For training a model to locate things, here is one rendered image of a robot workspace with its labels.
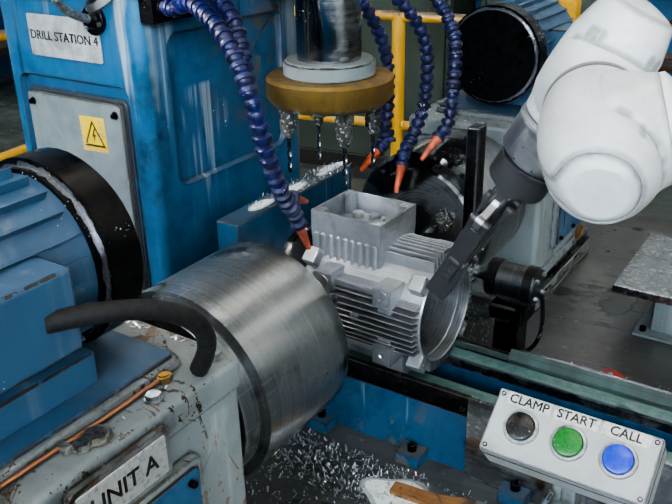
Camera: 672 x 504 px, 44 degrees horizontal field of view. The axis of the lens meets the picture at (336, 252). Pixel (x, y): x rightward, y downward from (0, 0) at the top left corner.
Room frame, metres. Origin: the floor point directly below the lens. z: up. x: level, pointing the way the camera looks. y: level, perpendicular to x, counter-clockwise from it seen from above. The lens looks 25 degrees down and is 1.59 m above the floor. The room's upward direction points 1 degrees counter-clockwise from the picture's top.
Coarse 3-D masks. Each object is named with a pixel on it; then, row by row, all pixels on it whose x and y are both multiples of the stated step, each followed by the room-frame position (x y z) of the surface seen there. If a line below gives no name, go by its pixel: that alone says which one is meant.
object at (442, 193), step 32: (384, 160) 1.35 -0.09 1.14; (416, 160) 1.31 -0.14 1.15; (448, 160) 1.29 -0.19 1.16; (384, 192) 1.34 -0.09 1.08; (416, 192) 1.31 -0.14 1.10; (448, 192) 1.28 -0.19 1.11; (416, 224) 1.31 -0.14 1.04; (448, 224) 1.25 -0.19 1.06; (512, 224) 1.33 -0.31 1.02; (480, 256) 1.25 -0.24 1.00
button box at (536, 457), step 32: (544, 416) 0.70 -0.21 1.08; (576, 416) 0.69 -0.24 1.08; (480, 448) 0.69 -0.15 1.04; (512, 448) 0.68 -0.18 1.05; (544, 448) 0.67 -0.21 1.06; (640, 448) 0.65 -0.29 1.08; (544, 480) 0.68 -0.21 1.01; (576, 480) 0.64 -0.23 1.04; (608, 480) 0.63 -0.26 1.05; (640, 480) 0.62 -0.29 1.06
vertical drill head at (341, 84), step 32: (320, 0) 1.11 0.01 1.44; (352, 0) 1.12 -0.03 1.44; (320, 32) 1.11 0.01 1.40; (352, 32) 1.12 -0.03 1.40; (288, 64) 1.13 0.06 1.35; (320, 64) 1.11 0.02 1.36; (352, 64) 1.11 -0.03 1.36; (288, 96) 1.08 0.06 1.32; (320, 96) 1.07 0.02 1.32; (352, 96) 1.07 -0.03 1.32; (384, 96) 1.10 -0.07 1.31; (288, 128) 1.14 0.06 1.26; (352, 128) 1.10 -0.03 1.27
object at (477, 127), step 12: (468, 132) 1.16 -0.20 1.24; (480, 132) 1.16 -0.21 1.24; (468, 144) 1.16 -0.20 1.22; (480, 144) 1.16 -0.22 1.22; (468, 156) 1.16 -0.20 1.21; (480, 156) 1.16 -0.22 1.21; (468, 168) 1.16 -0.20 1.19; (480, 168) 1.17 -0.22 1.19; (468, 180) 1.16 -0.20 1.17; (480, 180) 1.17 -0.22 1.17; (468, 192) 1.16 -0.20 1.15; (480, 192) 1.17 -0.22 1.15; (468, 204) 1.16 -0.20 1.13; (468, 216) 1.16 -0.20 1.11
